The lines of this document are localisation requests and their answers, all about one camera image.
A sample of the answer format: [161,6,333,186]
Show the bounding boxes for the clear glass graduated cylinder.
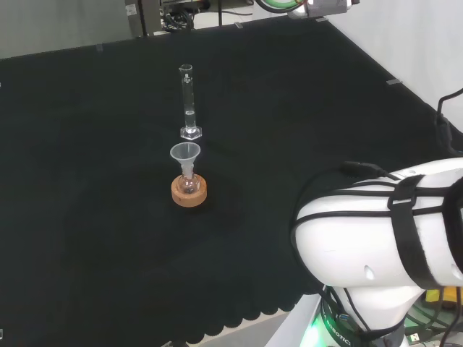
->
[178,64,203,141]

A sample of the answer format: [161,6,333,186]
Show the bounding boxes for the round-bottom glass flask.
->
[179,168,200,196]

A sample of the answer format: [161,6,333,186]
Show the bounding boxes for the clear plastic funnel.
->
[169,142,201,177]

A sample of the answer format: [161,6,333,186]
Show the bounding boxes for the black bench cloth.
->
[0,16,463,344]

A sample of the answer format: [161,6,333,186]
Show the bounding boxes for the grey metal cabinet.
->
[124,0,163,38]

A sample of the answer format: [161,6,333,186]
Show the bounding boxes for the yellow stop button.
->
[425,286,463,312]

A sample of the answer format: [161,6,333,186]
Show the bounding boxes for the cork ring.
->
[171,174,209,208]

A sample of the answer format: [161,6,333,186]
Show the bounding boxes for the black cable bundle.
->
[161,7,197,33]

